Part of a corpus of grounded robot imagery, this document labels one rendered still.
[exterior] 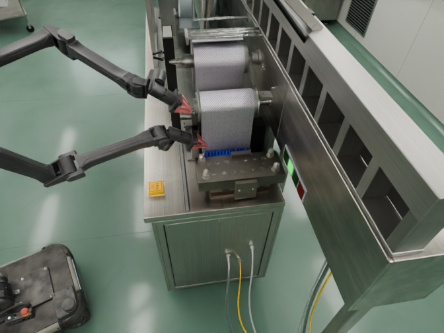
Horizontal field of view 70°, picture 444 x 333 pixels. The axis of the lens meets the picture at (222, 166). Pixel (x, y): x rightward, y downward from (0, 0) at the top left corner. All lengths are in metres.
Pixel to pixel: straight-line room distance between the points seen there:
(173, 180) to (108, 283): 1.04
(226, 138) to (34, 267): 1.45
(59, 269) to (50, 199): 0.85
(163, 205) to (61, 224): 1.38
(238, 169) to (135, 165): 1.66
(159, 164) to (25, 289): 1.09
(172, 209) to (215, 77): 0.66
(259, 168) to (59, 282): 1.38
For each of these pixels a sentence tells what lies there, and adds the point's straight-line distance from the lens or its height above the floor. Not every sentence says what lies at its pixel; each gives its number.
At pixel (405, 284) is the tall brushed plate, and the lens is 0.99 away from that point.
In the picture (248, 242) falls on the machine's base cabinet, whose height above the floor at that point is 0.57.
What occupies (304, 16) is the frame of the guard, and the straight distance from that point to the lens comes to 1.12.
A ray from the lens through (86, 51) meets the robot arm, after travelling 1.49.
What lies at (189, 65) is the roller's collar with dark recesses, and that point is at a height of 1.33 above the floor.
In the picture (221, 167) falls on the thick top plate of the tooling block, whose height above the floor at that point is 1.03.
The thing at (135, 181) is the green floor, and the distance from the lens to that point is 2.83.
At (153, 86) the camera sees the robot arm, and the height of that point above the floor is 1.38.
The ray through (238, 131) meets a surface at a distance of 1.47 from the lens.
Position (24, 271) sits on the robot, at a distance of 2.32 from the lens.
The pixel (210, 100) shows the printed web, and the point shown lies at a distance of 1.37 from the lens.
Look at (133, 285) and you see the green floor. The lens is 2.32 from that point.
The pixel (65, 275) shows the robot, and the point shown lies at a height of 0.24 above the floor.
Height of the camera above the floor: 2.08
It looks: 46 degrees down
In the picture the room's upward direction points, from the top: 2 degrees clockwise
